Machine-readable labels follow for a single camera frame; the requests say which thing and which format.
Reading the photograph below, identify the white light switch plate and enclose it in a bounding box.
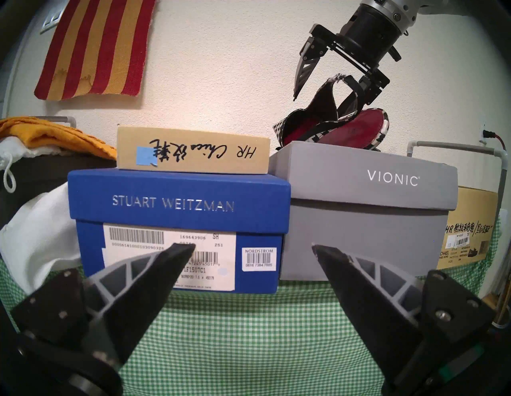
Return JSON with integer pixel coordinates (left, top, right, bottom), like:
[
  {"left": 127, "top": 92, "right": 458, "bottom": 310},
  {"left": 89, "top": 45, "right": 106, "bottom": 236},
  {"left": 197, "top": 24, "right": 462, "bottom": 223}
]
[{"left": 40, "top": 10, "right": 64, "bottom": 34}]

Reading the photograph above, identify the grey Vionic shoe box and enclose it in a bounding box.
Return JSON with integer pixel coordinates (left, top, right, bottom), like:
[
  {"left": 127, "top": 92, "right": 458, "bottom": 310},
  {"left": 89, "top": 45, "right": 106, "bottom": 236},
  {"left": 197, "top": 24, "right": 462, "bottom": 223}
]
[{"left": 267, "top": 140, "right": 459, "bottom": 282}]

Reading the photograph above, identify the houndstooth slingback heel shoe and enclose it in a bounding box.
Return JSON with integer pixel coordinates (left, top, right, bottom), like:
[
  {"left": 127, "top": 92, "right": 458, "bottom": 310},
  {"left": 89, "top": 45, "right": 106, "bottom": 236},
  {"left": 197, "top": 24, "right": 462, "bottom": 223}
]
[{"left": 273, "top": 74, "right": 390, "bottom": 151}]

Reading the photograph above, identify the orange folded cloth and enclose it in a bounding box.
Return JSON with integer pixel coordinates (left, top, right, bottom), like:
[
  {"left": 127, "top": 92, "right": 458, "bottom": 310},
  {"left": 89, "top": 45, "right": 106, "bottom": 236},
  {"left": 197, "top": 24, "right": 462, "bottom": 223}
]
[{"left": 0, "top": 117, "right": 118, "bottom": 160}]

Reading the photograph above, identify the red power cable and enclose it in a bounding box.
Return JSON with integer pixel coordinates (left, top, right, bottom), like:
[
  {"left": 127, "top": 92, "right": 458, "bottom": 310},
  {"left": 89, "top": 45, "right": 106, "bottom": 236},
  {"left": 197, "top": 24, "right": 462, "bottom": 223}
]
[{"left": 481, "top": 128, "right": 508, "bottom": 151}]

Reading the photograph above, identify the small open cardboard box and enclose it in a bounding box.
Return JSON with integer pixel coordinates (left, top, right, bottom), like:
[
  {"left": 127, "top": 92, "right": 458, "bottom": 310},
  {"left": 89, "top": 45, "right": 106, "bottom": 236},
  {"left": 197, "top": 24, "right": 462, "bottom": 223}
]
[{"left": 116, "top": 125, "right": 271, "bottom": 175}]

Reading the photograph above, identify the grey metal rack rail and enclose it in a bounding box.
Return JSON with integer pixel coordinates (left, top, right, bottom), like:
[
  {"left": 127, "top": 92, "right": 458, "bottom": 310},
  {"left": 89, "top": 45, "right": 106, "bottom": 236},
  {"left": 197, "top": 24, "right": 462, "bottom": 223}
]
[
  {"left": 406, "top": 141, "right": 511, "bottom": 220},
  {"left": 38, "top": 115, "right": 77, "bottom": 129}
]

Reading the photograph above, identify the red yellow striped flag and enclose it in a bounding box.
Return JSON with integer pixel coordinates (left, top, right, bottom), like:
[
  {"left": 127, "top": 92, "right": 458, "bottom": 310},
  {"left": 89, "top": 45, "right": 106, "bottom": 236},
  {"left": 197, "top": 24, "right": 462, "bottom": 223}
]
[{"left": 34, "top": 0, "right": 156, "bottom": 101}]

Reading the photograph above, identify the white crumpled cloth bag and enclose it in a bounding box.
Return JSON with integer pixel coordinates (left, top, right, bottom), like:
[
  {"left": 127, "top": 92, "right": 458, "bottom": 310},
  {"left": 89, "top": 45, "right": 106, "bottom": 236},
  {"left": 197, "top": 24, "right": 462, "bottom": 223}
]
[{"left": 0, "top": 183, "right": 82, "bottom": 294}]

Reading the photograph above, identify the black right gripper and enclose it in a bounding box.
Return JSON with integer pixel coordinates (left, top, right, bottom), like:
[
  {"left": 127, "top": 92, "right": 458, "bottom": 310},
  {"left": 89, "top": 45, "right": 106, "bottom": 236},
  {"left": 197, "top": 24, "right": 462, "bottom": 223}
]
[{"left": 293, "top": 4, "right": 402, "bottom": 117}]

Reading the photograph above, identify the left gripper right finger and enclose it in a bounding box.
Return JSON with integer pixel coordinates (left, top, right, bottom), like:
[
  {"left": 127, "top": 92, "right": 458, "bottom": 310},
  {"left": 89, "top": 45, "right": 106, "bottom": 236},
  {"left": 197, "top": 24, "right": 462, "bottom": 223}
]
[{"left": 311, "top": 244, "right": 496, "bottom": 379}]

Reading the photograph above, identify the blue Stuart Weitzman shoe box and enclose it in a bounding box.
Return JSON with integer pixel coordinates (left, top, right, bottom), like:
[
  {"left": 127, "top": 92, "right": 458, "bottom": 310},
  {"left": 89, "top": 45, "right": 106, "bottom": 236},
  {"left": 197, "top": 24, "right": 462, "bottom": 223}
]
[{"left": 67, "top": 168, "right": 292, "bottom": 295}]

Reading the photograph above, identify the black folded cloth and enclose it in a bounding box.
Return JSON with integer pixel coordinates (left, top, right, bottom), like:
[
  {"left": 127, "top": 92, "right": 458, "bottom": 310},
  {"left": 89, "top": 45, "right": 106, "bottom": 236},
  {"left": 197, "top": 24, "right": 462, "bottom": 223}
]
[{"left": 0, "top": 154, "right": 116, "bottom": 228}]

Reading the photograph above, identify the green checked table cloth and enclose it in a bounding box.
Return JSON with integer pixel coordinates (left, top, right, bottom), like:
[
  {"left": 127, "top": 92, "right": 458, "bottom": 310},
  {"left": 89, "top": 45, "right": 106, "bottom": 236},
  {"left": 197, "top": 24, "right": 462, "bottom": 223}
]
[{"left": 0, "top": 216, "right": 503, "bottom": 396}]

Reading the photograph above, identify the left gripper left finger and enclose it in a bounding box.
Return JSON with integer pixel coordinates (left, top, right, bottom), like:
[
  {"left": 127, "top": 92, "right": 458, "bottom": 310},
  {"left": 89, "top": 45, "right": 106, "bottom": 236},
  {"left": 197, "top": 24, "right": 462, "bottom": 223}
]
[{"left": 11, "top": 243, "right": 197, "bottom": 367}]

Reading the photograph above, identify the white drawstring cloth bag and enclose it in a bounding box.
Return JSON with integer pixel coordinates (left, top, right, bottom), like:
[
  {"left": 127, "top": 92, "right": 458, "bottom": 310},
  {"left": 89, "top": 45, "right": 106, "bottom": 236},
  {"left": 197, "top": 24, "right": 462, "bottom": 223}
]
[{"left": 0, "top": 138, "right": 60, "bottom": 194}]

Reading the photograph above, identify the tan open shoe box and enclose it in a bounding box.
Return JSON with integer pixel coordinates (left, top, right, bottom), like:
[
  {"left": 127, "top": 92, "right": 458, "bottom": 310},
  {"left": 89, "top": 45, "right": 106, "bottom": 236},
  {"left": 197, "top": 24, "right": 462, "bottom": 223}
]
[{"left": 435, "top": 186, "right": 499, "bottom": 270}]

